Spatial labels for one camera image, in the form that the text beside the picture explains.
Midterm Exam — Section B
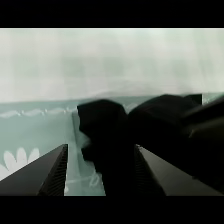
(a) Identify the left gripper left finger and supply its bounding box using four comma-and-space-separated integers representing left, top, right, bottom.
0, 143, 69, 197

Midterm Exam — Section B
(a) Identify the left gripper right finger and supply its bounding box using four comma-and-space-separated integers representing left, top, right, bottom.
134, 144, 224, 197

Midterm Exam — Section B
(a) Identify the black garment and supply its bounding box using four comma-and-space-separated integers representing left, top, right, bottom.
76, 93, 224, 197

